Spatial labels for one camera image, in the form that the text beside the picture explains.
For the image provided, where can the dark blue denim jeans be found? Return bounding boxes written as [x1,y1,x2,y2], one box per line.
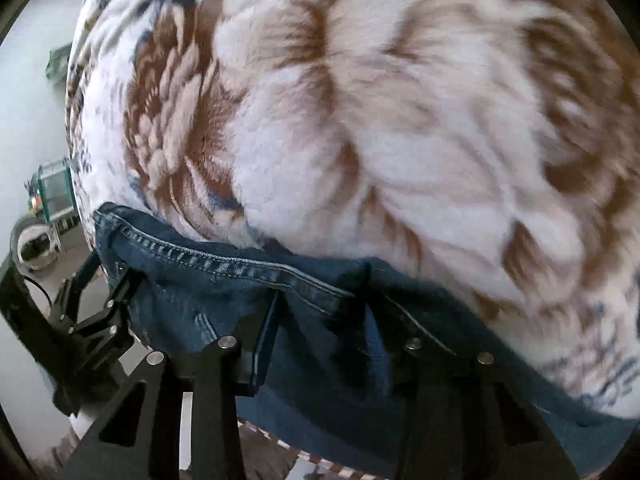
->
[94,204,639,479]

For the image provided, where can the round steel bowl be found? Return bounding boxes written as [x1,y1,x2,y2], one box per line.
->
[10,216,60,273]

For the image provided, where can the brown checkered bed sheet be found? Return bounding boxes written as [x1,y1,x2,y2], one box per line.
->
[30,419,380,480]

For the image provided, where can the green metal rack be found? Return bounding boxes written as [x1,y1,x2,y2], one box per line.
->
[25,157,77,223]

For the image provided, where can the floral fleece blanket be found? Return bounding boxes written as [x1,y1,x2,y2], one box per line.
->
[65,0,639,418]

